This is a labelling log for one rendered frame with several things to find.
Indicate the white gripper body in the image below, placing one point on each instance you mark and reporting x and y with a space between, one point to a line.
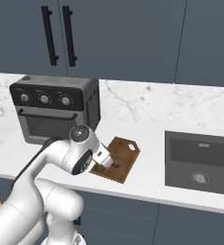
107 160

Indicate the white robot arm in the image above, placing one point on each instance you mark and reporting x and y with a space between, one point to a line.
53 156

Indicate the brown wooden cutting board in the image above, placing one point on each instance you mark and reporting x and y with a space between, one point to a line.
123 159

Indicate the blue-grey drawer front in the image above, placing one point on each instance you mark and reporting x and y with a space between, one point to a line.
120 217

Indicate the toaster oven glass door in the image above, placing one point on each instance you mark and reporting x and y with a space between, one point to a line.
43 127

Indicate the silver toaster oven knob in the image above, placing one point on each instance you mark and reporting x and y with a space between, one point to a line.
25 97
65 101
44 99

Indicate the black toaster oven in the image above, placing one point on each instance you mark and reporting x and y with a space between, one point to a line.
53 95

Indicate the dark grey sink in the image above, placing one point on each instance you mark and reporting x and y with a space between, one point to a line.
197 159

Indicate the silver sink drain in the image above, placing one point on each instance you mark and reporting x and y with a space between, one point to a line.
200 178

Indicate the blue-grey base cupboard door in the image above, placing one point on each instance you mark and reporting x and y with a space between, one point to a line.
2 188
193 226

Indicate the blue-grey wall cupboard door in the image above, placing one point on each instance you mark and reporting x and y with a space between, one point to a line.
18 35
123 38
209 41

